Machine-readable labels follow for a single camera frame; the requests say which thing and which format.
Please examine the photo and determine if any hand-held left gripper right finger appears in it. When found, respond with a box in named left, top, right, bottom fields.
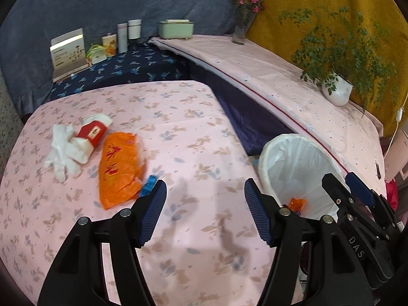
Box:
left=244, top=178, right=373, bottom=306

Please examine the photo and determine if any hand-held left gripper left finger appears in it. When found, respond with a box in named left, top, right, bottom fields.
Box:
left=37, top=180, right=168, bottom=306

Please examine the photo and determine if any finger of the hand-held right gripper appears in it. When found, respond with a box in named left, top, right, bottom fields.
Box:
left=321, top=173, right=364, bottom=219
left=346, top=172, right=401, bottom=239

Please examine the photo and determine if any orange and blue ruffled wrapper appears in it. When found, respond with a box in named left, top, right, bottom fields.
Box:
left=288, top=198, right=307, bottom=213

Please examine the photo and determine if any blue wastebasket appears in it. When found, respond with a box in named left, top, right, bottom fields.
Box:
left=260, top=134, right=349, bottom=220

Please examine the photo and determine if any trash bin with plastic liner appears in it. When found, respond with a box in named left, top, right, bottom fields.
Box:
left=260, top=134, right=349, bottom=220

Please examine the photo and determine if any orange plastic bag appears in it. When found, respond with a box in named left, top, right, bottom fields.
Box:
left=97, top=131, right=147, bottom=210

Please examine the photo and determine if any white plastic glove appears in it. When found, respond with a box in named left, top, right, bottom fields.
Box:
left=44, top=124, right=83, bottom=182

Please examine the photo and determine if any blue wrapper scrap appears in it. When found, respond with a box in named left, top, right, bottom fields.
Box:
left=138, top=175, right=158, bottom=198

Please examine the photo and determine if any red garment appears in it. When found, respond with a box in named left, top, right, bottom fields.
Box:
left=386, top=178, right=399, bottom=211

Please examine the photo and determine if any pink floral tablecloth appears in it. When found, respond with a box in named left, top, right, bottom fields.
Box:
left=0, top=80, right=307, bottom=306

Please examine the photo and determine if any dark purple cloth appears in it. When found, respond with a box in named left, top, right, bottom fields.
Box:
left=186, top=59, right=294, bottom=157

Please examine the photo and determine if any green plant in white pot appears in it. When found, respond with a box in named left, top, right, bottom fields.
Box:
left=279, top=5, right=399, bottom=112

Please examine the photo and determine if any pink cloth with red stripe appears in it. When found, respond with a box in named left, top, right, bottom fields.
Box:
left=150, top=34, right=388, bottom=185

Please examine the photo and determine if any navy floral cloth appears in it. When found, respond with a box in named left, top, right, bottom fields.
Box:
left=49, top=43, right=188, bottom=103

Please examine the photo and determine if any green snack packet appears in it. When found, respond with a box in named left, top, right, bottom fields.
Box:
left=86, top=43, right=107, bottom=65

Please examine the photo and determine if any orange print tin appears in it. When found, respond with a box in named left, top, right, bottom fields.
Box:
left=101, top=33, right=117, bottom=58

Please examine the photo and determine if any tall white bottle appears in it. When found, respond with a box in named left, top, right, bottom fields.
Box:
left=117, top=23, right=129, bottom=54

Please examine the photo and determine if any standing card box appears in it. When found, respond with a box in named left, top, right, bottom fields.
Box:
left=49, top=28, right=88, bottom=83

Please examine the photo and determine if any glass vase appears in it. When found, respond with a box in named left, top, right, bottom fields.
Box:
left=232, top=11, right=256, bottom=45

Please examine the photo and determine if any white jar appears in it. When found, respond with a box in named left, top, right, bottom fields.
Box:
left=127, top=19, right=142, bottom=40

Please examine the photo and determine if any pale green tissue box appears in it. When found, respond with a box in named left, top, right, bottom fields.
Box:
left=158, top=20, right=195, bottom=40

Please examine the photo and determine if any blue-grey backdrop cloth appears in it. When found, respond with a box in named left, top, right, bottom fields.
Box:
left=0, top=0, right=266, bottom=118

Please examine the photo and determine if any white cable with switch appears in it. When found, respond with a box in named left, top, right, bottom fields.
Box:
left=387, top=96, right=408, bottom=154

